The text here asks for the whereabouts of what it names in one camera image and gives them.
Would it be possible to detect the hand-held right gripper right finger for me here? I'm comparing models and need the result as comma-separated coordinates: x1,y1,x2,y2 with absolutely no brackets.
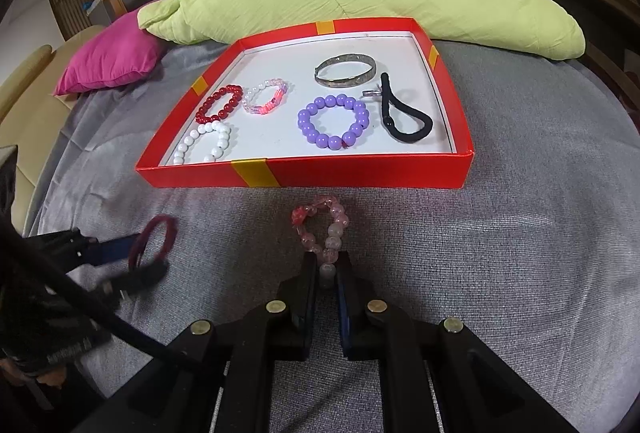
334,252,576,433

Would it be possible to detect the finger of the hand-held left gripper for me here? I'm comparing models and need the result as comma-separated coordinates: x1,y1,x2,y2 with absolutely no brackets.
30,228,138,271
97,260,170,301

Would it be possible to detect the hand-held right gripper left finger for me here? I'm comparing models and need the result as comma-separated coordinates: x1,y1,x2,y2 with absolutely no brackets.
72,252,320,433

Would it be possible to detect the dark red hair tie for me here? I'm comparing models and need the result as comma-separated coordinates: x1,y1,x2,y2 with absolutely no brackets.
128,215,178,270

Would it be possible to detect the pale pink translucent bead bracelet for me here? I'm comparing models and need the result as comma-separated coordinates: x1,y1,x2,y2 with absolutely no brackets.
291,194,351,289

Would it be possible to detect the red cardboard box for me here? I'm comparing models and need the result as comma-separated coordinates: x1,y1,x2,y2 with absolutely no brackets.
136,17,474,190

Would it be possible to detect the red bead bracelet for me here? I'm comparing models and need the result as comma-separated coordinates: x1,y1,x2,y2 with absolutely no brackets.
195,84,244,124

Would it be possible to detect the purple bead bracelet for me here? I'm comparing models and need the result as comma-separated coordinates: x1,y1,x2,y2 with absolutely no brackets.
297,94,371,150

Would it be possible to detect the pink and white bead bracelet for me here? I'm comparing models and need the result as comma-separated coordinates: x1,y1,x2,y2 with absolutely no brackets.
242,79,290,116

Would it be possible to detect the black hair tie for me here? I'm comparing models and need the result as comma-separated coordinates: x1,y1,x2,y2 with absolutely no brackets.
361,72,434,144

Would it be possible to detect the silver metal bangle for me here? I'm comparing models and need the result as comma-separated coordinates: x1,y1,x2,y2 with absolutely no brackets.
314,54,377,88

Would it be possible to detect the person's left hand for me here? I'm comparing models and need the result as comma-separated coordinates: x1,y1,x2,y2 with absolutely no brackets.
0,355,68,389

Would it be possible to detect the beige sofa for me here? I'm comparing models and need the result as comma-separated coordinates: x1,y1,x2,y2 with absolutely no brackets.
0,25,108,194

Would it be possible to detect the magenta pillow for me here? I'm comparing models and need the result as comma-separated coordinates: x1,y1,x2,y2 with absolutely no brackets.
52,10,166,96

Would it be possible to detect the woven rattan panel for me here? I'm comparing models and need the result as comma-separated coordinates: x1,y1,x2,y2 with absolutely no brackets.
47,0,108,36

